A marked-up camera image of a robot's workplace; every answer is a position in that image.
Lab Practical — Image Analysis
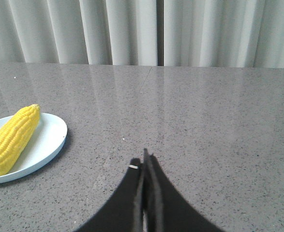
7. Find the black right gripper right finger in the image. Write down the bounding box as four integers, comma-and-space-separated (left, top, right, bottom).
144, 149, 222, 232

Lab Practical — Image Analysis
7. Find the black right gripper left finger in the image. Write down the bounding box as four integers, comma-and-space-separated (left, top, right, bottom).
77, 158, 144, 232

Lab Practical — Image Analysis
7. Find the yellow corn cob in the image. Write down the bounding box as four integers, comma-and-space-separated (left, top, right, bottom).
0, 104, 41, 176

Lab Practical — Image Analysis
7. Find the light blue round plate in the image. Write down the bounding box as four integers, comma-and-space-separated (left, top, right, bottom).
0, 113, 68, 184

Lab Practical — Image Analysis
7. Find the white pleated curtain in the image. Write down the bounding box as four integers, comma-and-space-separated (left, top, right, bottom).
0, 0, 284, 68

